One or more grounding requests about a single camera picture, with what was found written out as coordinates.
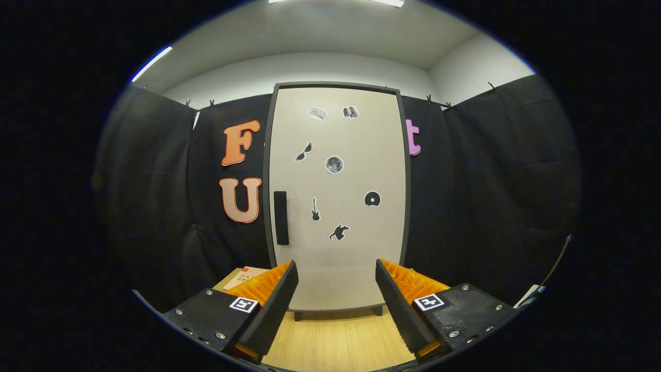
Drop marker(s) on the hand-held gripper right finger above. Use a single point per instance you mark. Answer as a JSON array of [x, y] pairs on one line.
[[400, 310]]

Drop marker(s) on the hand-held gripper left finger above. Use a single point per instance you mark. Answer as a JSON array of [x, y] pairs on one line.
[[276, 310]]

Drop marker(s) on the ceiling strip light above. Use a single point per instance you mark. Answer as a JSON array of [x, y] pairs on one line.
[[152, 63]]

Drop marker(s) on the dark grey shoe cabinet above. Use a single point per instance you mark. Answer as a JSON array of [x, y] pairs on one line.
[[407, 206]]

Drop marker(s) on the black backdrop cloth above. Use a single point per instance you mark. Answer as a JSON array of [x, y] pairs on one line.
[[490, 181]]

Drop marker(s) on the white board edge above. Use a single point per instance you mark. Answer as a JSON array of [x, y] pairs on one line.
[[529, 295]]

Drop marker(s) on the ceiling panel light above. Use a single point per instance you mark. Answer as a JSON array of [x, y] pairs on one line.
[[387, 2]]

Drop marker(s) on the beige shoe cabinet door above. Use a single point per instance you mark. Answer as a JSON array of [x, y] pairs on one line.
[[341, 268]]

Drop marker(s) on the beige cover book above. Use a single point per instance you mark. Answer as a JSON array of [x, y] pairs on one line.
[[248, 274]]

